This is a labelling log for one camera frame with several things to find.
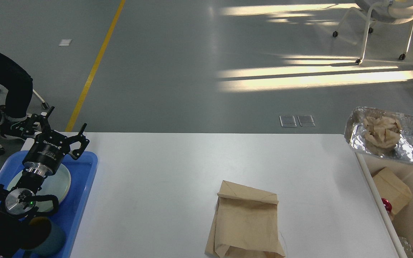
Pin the crushed red soda can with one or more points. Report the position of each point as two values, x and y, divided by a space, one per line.
387 205

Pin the white plastic bin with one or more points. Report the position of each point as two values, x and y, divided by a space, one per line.
402 224

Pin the aluminium foil tray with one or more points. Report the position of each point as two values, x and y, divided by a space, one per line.
355 135

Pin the dark teal mug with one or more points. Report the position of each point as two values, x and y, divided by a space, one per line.
44 237

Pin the small grey floor plate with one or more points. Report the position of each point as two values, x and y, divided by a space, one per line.
288 121

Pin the large brown paper bag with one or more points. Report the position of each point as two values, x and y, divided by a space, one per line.
244 224

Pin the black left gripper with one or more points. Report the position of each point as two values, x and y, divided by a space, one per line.
47 152

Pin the light green plate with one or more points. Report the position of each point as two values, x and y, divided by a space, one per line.
58 185

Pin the crumpled brown paper napkin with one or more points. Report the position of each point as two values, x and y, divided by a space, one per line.
382 132

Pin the white chair on casters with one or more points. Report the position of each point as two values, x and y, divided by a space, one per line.
394 12

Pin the white chair leg left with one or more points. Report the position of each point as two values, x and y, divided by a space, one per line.
44 104

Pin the small brown paper bag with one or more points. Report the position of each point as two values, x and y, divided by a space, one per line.
392 188

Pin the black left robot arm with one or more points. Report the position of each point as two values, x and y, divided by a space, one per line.
24 213

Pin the blue plastic tray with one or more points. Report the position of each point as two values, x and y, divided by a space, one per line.
71 208

